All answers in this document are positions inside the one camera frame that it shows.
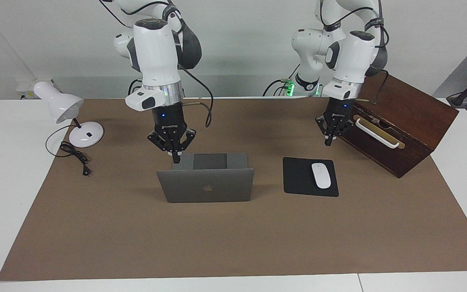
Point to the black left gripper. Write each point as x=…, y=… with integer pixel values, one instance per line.
x=339, y=111

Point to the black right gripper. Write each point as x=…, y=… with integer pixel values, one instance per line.
x=168, y=119

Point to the grey aluminium laptop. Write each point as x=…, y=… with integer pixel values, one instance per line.
x=205, y=186

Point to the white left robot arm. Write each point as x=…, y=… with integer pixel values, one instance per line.
x=353, y=56

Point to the white computer mouse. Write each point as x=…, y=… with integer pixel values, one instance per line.
x=321, y=175

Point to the black mouse pad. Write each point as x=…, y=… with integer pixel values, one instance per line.
x=298, y=178

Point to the dark brown wooden box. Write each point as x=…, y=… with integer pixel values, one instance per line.
x=424, y=117

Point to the brown table mat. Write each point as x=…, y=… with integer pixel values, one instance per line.
x=217, y=243

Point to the white desk lamp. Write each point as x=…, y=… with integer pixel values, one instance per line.
x=61, y=105

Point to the white power strip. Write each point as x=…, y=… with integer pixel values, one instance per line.
x=24, y=91

